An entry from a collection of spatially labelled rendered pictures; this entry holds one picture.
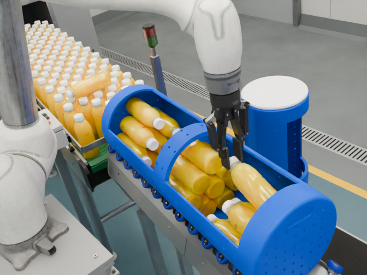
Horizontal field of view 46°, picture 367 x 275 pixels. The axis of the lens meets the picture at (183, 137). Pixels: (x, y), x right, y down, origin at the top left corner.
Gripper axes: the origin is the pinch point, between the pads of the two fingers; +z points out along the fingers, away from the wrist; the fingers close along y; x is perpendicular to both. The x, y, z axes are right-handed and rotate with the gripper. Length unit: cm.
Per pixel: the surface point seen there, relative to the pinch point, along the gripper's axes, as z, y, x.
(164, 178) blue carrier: 10.5, -14.0, 16.1
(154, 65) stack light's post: 20, 33, 106
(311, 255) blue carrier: 21.6, 3.6, -24.9
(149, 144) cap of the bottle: 12.3, -7.1, 37.3
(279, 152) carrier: 43, 48, 33
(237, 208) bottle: 9.9, -6.2, -8.6
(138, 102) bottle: 6, 0, 56
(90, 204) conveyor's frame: 80, -21, 105
